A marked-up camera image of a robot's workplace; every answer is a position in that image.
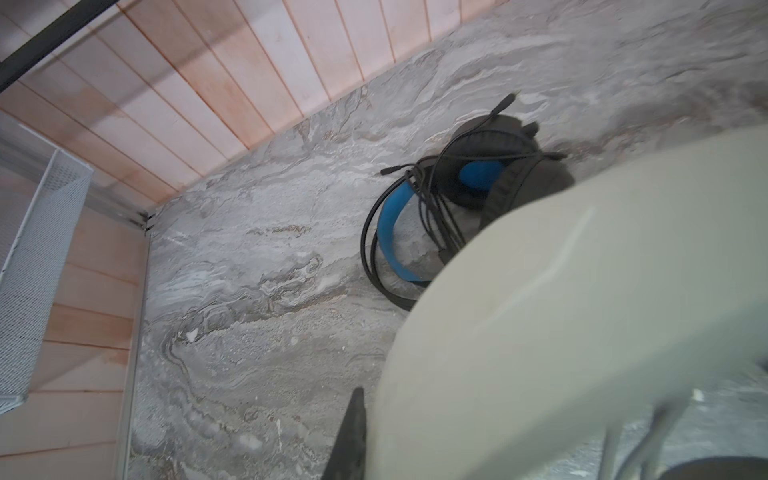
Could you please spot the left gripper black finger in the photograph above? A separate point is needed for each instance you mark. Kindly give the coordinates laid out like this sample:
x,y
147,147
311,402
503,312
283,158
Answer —
x,y
347,458

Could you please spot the black headphones with blue band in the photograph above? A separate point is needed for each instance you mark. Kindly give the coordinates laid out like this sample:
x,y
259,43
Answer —
x,y
492,164

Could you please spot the white headphones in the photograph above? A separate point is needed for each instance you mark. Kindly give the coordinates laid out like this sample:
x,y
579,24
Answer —
x,y
567,316

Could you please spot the white wire mesh shelf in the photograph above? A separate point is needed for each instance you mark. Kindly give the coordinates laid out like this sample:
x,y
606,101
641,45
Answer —
x,y
43,191

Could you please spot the black wire mesh basket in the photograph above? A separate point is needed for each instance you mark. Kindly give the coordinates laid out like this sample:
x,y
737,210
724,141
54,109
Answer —
x,y
27,56

